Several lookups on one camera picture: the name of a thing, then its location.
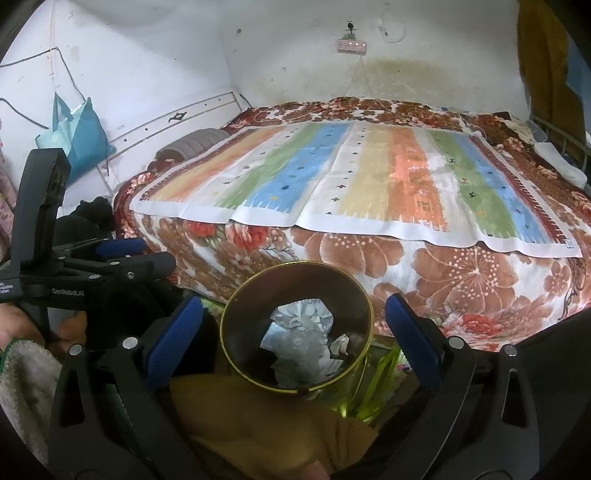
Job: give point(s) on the green plastic bag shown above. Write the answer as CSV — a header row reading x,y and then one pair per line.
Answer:
x,y
369,392

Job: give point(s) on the white plastic bag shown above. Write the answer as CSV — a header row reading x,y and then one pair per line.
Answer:
x,y
302,316

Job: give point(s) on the black wall plug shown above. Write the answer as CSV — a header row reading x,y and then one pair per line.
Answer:
x,y
350,28

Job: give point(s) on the yellow hanging garment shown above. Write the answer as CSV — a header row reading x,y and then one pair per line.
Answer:
x,y
542,60

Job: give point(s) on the brown metal bin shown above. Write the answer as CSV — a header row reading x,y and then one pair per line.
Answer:
x,y
244,314

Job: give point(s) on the black cloth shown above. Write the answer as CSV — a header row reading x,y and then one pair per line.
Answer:
x,y
94,212

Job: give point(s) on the teal bag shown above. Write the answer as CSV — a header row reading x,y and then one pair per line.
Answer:
x,y
78,138

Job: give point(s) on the person's left hand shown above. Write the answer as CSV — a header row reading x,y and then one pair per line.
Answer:
x,y
18,323

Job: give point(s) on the grey striped pillow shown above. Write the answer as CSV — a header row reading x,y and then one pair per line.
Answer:
x,y
196,143

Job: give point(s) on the white power strip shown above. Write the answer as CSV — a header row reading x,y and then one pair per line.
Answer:
x,y
352,46

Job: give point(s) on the blue hanging cloth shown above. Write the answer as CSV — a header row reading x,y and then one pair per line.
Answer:
x,y
581,69

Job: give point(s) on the floral blanket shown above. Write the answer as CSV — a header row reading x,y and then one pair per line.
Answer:
x,y
461,277

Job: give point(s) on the clear plastic bag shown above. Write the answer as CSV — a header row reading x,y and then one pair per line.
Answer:
x,y
295,355

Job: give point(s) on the striped mat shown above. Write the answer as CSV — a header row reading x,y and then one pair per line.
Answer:
x,y
369,184

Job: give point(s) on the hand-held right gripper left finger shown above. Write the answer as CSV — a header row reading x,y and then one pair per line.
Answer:
x,y
175,337

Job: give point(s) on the white cloth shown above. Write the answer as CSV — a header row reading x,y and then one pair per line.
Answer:
x,y
561,164

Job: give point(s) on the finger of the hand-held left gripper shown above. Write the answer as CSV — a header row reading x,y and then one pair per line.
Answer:
x,y
120,248
152,265

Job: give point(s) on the metal rack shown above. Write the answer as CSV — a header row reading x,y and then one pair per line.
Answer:
x,y
545,123

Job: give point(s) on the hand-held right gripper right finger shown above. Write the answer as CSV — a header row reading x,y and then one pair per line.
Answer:
x,y
413,337

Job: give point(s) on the white bed headboard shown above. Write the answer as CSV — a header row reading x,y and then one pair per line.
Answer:
x,y
152,124

